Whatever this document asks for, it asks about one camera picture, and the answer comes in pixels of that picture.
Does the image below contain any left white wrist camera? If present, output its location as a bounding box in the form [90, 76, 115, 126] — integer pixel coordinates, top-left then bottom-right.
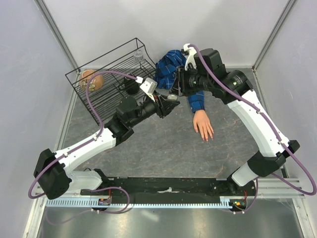
[136, 76, 157, 101]

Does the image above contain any aluminium frame rail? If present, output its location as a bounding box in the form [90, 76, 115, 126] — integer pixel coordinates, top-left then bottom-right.
[258, 178, 305, 199]

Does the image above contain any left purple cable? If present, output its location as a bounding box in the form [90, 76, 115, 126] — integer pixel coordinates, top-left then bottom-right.
[27, 70, 140, 199]

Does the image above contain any black mug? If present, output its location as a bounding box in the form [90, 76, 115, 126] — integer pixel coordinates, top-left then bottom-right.
[119, 77, 139, 95]

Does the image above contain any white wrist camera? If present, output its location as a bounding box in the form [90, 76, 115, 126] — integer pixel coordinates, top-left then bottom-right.
[183, 43, 197, 71]
[136, 76, 157, 101]

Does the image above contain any mannequin hand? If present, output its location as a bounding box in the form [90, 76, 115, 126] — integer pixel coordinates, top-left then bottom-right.
[193, 110, 214, 141]

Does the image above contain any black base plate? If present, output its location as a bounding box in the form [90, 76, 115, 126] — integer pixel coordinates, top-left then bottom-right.
[80, 176, 257, 205]

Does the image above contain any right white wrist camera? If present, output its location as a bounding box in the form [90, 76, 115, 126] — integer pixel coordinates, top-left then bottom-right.
[183, 43, 197, 71]

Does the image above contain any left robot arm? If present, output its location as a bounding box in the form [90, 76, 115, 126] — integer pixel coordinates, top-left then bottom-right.
[34, 94, 180, 200]

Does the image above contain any white nail polish bottle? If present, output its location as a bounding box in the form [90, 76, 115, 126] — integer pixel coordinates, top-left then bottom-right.
[167, 94, 178, 101]

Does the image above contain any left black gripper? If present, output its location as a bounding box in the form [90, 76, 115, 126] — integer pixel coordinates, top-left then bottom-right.
[129, 91, 180, 127]

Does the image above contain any blue slotted cable duct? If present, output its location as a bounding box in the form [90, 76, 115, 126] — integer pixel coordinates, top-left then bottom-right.
[46, 197, 233, 209]

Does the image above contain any clear glass cup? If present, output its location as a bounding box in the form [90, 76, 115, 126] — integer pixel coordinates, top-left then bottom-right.
[133, 49, 144, 63]

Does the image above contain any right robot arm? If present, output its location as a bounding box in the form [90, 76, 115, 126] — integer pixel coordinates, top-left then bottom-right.
[170, 44, 300, 195]

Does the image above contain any brown floral ceramic bowl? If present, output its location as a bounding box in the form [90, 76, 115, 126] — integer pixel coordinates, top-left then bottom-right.
[79, 69, 104, 92]

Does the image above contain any purple cable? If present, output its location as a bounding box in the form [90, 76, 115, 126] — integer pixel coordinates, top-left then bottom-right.
[189, 44, 317, 196]
[27, 70, 140, 199]

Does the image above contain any black wire dish rack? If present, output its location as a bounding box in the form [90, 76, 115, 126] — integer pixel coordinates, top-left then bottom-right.
[65, 38, 156, 124]

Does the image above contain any blue plaid shirt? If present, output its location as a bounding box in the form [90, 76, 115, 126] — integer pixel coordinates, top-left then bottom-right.
[154, 50, 205, 113]

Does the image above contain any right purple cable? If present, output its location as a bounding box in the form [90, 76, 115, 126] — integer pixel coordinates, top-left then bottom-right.
[189, 44, 317, 196]

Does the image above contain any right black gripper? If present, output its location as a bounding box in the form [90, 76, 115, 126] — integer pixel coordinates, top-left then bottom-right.
[169, 65, 212, 97]

